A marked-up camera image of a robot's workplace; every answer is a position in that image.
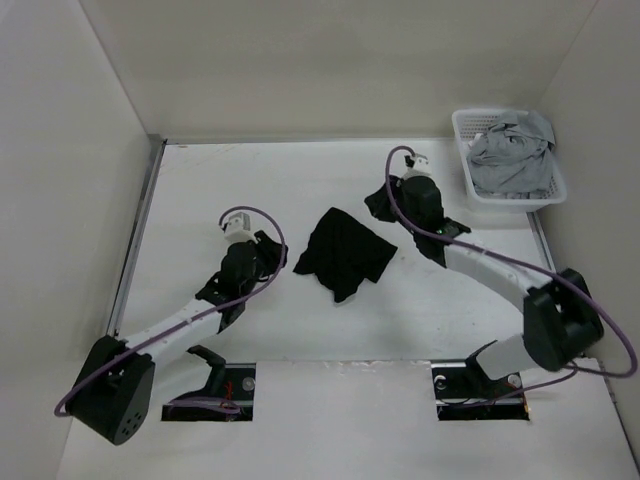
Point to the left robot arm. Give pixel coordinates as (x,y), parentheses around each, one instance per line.
(113,390)

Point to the right aluminium frame rail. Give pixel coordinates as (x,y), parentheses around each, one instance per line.
(541,240)

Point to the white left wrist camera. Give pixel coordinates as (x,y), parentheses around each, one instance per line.
(237,228)

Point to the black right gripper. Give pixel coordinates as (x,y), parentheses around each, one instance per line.
(377,205)

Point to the grey tank tops pile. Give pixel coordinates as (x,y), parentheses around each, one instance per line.
(514,158)

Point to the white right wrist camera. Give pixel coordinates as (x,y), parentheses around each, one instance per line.
(417,165)

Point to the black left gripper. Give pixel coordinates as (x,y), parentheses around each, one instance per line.
(269,250)

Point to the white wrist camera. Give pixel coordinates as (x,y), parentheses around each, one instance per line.
(237,228)
(417,165)

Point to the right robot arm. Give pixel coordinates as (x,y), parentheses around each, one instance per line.
(558,323)

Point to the left aluminium frame rail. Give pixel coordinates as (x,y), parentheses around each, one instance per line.
(114,321)

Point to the black tank top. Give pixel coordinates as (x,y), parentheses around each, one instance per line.
(341,253)

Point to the white plastic laundry basket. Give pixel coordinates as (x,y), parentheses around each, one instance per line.
(470,123)

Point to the aluminium frame rail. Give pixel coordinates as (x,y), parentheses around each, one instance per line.
(541,240)
(114,321)

